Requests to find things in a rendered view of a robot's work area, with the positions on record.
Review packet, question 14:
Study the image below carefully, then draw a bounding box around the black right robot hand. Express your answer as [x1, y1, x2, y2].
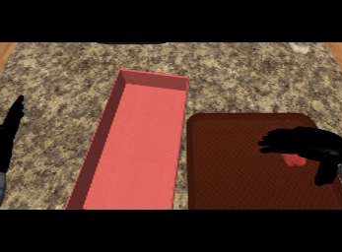
[257, 126, 342, 187]

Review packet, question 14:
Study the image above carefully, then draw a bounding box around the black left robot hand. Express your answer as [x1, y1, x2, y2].
[0, 94, 27, 175]

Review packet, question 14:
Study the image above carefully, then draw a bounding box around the red bell pepper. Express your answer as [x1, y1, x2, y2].
[282, 153, 307, 168]

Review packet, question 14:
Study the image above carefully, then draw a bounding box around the dark brown tray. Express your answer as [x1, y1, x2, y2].
[186, 112, 342, 211]

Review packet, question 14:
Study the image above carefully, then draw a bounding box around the red cardboard box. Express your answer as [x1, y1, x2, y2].
[64, 68, 190, 211]

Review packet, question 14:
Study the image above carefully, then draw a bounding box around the pale grey object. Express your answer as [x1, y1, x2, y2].
[288, 42, 312, 54]

